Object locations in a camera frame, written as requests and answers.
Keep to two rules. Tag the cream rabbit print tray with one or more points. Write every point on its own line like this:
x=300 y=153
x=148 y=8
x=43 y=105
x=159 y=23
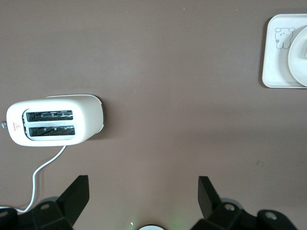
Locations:
x=273 y=69

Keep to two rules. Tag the cream two-slot toaster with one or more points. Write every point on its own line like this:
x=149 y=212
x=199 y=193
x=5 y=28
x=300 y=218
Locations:
x=88 y=115

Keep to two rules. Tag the cream round plate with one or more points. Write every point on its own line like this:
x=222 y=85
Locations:
x=297 y=62

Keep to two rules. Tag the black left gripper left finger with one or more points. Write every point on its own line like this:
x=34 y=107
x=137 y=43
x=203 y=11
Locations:
x=64 y=206

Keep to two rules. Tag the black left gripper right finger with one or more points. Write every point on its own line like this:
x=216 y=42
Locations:
x=216 y=210

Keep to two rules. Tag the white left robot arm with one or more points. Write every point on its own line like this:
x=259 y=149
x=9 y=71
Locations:
x=151 y=227

